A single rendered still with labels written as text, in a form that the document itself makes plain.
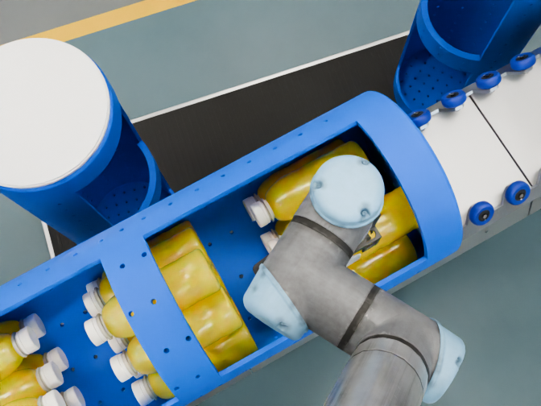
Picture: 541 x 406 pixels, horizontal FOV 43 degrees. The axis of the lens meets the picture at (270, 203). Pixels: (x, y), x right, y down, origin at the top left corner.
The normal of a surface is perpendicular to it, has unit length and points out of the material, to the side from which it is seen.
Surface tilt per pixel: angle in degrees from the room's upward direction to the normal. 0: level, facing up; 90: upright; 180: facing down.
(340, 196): 0
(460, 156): 0
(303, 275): 2
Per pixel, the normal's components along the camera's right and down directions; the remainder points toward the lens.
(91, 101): -0.03, -0.25
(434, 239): 0.38, 0.53
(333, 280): 0.11, -0.51
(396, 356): 0.29, -0.83
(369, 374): -0.01, -0.93
